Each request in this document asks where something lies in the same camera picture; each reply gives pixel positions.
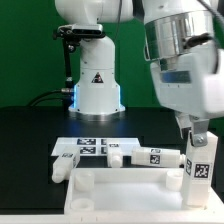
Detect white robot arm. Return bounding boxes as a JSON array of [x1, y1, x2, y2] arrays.
[[55, 0, 224, 147]]

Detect black camera on stand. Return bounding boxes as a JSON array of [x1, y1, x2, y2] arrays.
[[52, 24, 106, 95]]

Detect white square desk top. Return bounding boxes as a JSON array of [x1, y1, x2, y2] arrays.
[[63, 167, 224, 216]]

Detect white marker base sheet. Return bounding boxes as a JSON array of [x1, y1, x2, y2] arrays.
[[51, 137, 140, 156]]

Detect black cables at base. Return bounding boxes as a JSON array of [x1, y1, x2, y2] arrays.
[[28, 87, 74, 108]]

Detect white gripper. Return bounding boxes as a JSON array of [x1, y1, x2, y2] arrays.
[[150, 50, 224, 146]]

